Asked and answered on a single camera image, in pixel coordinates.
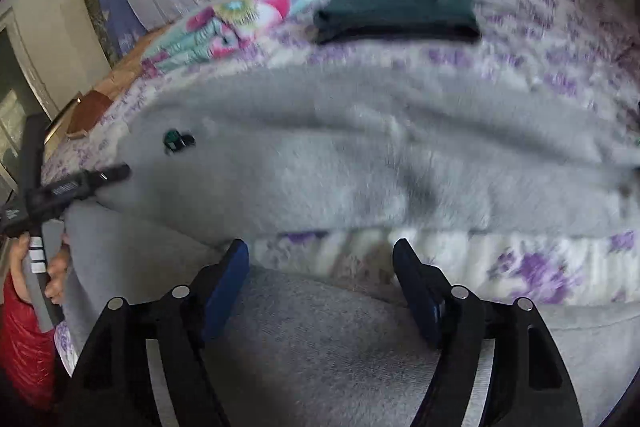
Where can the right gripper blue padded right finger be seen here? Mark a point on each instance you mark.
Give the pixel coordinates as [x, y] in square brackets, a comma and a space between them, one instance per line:
[422, 287]

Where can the glass door with frame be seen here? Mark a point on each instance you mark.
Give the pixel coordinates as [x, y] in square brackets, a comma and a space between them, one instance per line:
[22, 93]

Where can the dark green folded garment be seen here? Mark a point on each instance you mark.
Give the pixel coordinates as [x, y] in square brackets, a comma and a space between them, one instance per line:
[446, 20]

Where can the blue patterned cloth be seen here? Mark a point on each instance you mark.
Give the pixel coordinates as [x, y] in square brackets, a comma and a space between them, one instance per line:
[122, 26]

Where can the brown wooden bedside furniture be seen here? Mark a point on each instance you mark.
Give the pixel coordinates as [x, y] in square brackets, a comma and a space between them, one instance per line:
[88, 109]

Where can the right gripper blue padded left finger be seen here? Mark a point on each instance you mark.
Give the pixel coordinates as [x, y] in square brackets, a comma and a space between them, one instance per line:
[229, 278]

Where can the red jacket sleeve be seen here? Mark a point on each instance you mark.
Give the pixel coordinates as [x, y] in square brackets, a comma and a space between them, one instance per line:
[27, 354]

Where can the colourful floral folded blanket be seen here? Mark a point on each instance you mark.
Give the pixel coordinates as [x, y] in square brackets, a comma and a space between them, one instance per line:
[214, 30]

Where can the grey fleece pants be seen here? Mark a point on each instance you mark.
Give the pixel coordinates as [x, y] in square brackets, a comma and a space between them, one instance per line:
[451, 161]

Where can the purple floral bed sheet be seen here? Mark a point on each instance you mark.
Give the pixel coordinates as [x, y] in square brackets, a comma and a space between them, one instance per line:
[579, 52]

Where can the person's left hand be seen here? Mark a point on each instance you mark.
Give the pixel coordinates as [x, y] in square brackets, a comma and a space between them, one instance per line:
[25, 283]

